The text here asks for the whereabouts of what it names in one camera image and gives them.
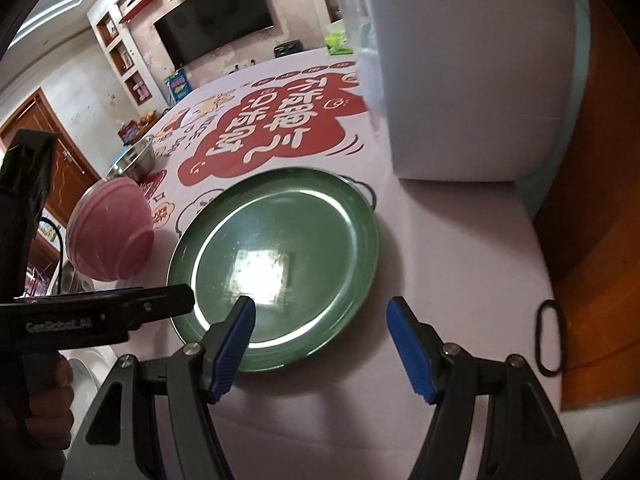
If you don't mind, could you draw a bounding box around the wooden sliding door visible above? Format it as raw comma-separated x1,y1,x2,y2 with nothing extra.
532,0,640,411

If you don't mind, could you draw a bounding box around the pink gift box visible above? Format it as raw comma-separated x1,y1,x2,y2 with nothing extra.
117,120,143,146

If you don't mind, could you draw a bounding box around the black cable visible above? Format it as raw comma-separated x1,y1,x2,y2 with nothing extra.
37,215,68,296

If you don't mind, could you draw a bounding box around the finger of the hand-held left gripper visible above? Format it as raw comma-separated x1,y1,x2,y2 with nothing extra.
95,283,197,333

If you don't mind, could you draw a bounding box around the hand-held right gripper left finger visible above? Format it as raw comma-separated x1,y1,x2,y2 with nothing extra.
62,296,257,480

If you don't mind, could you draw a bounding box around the green plate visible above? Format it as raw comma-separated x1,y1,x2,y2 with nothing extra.
166,167,382,374

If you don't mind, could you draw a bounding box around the black wall television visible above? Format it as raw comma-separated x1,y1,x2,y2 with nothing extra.
152,0,276,67

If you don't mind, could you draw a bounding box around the person's left hand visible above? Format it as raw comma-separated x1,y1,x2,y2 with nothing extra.
0,352,76,453

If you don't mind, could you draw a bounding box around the large flat-bottomed steel bowl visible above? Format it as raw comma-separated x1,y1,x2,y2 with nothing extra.
105,136,156,183

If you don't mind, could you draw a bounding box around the red wall shelf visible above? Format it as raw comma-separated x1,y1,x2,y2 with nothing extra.
119,0,163,23

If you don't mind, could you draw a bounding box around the blue standing display card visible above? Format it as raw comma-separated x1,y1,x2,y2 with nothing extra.
164,69,193,103

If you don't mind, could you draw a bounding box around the white countertop dish cabinet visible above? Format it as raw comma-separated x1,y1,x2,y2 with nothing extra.
320,0,591,183

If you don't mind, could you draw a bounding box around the column of wall niches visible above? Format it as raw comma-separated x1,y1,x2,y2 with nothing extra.
95,10,151,108

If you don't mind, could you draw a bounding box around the black elastic ring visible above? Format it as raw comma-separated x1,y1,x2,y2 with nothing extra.
534,300,566,375

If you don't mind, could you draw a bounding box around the green tissue box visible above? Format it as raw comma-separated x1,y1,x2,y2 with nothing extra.
324,27,353,56

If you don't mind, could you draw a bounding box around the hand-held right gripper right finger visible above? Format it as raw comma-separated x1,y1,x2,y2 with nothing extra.
386,296,583,480

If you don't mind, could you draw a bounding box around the brown wooden door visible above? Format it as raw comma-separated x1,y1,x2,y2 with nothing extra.
0,87,101,226

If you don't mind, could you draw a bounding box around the pink ribbed steel-lined bowl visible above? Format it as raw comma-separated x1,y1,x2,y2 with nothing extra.
66,176,155,282

